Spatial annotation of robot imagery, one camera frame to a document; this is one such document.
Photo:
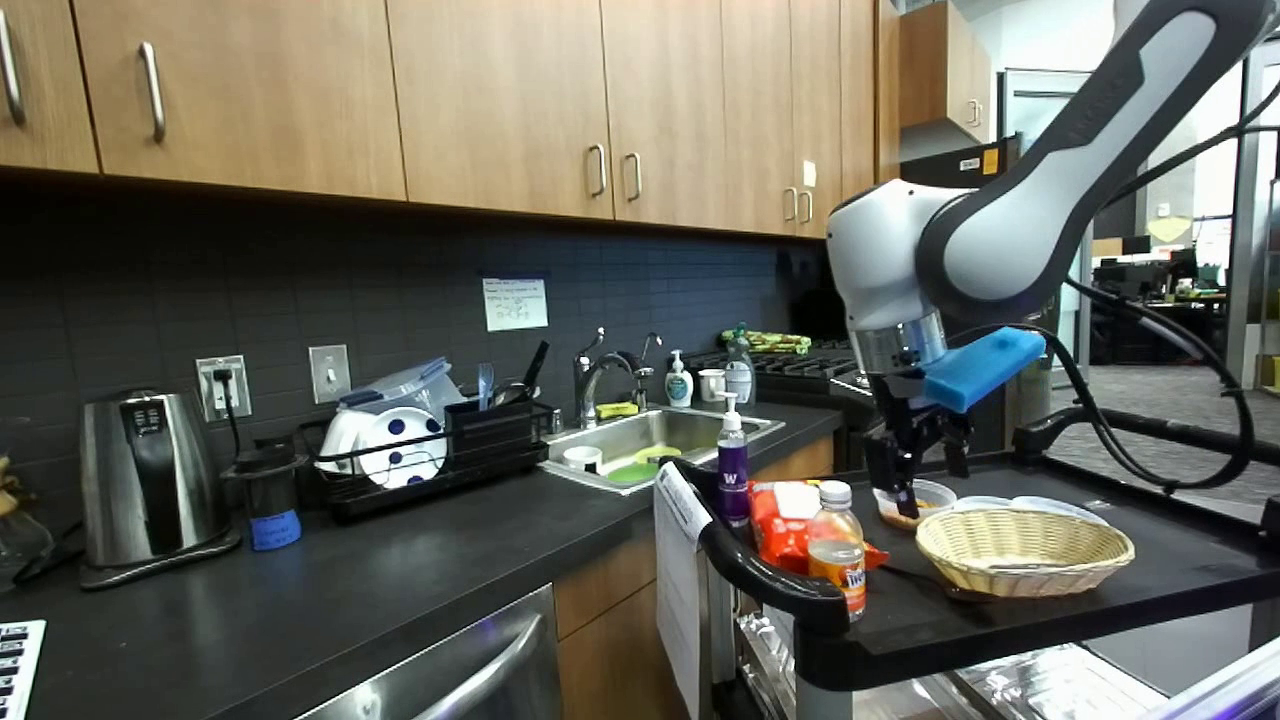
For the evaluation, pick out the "black dish rack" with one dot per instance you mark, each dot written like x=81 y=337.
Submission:
x=490 y=440

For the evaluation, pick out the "black tumbler with blue tape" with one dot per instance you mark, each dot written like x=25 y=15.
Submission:
x=270 y=500

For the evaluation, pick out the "white mug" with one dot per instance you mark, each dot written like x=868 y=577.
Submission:
x=582 y=460
x=711 y=386

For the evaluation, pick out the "black utility cart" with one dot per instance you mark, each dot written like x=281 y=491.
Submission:
x=1180 y=560

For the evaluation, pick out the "stainless steel electric kettle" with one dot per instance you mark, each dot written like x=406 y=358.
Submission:
x=150 y=480

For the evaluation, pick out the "small chrome tap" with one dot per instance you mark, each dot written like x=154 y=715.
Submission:
x=645 y=375

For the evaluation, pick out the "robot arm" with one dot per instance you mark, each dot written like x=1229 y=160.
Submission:
x=1010 y=230

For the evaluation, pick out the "white keyboard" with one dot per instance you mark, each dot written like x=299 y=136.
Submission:
x=18 y=665

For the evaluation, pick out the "white paper sheet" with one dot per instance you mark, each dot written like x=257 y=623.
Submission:
x=680 y=590

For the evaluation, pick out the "white pump soap dispenser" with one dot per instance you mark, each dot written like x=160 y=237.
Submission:
x=679 y=385

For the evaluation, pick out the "yellow sponge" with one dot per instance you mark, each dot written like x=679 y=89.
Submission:
x=617 y=410

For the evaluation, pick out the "green plate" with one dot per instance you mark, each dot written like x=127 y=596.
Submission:
x=632 y=472

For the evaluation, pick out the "purple pump soap bottle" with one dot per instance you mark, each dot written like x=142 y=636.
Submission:
x=733 y=470

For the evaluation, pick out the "black kitchen utensil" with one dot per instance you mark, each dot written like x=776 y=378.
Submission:
x=534 y=370

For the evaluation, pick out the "black gas stove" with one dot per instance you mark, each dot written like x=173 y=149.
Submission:
x=800 y=370

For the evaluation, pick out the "chrome kitchen tap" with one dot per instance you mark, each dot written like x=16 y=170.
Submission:
x=590 y=385

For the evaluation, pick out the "glass carafe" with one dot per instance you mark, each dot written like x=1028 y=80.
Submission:
x=18 y=540

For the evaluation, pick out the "row of wooden wall cabinets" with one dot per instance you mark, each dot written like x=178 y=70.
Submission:
x=500 y=100

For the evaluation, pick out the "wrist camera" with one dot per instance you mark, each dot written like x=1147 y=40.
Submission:
x=980 y=366

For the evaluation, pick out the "clear plastic food cup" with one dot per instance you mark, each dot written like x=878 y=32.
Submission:
x=935 y=503

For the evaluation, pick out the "orange juice bottle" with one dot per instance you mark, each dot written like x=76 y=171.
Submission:
x=838 y=560

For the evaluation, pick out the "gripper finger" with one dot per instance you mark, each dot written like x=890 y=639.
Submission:
x=897 y=478
x=956 y=450

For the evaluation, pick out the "stainless steel dishwasher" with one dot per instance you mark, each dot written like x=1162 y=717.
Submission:
x=470 y=660

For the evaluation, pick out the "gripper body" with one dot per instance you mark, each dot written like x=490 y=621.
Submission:
x=905 y=405

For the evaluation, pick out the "blue kitchen utensil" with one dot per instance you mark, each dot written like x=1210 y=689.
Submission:
x=485 y=385

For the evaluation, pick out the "desk with monitors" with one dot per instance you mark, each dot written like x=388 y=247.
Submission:
x=1150 y=290

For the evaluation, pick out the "stainless steel sink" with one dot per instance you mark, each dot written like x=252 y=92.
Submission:
x=690 y=425

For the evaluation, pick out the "wall socket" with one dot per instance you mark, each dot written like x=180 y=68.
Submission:
x=222 y=395

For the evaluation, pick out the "white bowl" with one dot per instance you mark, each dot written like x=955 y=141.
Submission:
x=338 y=440

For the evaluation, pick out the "wooden base cabinets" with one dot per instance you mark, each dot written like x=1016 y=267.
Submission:
x=610 y=620

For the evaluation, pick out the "orange snack bag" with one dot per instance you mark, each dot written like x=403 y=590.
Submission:
x=780 y=525

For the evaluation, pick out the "white plate with blue dots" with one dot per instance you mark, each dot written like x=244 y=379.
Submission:
x=400 y=450

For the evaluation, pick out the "white paper note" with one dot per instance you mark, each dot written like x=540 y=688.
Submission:
x=515 y=304

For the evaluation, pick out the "green yellow towel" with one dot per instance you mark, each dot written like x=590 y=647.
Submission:
x=770 y=342

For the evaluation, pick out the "brown wicker basket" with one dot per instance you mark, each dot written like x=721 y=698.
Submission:
x=1020 y=555

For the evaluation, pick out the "clear container with blue lid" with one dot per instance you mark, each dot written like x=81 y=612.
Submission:
x=410 y=385

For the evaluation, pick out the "wooden wall cabinet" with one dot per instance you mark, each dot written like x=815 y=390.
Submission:
x=940 y=70

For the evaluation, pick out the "wall switch plate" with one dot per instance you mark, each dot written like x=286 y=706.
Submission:
x=329 y=374

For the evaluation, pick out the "clear dish soap bottle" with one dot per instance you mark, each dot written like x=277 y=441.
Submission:
x=739 y=375

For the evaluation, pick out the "clear plastic lid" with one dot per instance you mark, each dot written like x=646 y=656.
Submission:
x=1050 y=504

